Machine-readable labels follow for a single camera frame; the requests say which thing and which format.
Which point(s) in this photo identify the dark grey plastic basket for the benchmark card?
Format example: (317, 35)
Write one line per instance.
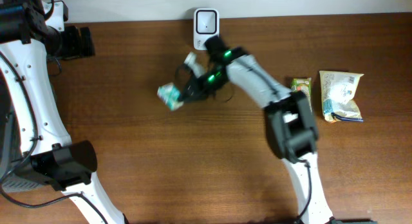
(10, 152)

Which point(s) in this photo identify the teal white tissue pack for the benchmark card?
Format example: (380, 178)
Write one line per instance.
(170, 94)

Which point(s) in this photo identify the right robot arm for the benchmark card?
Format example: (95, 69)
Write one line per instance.
(290, 127)

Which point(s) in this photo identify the white yellow snack bag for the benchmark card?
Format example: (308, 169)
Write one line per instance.
(338, 90)

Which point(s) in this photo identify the green snack pouch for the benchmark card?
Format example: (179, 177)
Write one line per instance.
(302, 87)

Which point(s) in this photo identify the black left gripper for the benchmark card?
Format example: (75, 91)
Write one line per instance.
(78, 48)

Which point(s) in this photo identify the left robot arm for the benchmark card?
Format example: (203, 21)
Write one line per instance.
(36, 149)

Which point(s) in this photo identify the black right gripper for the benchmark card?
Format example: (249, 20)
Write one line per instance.
(192, 89)

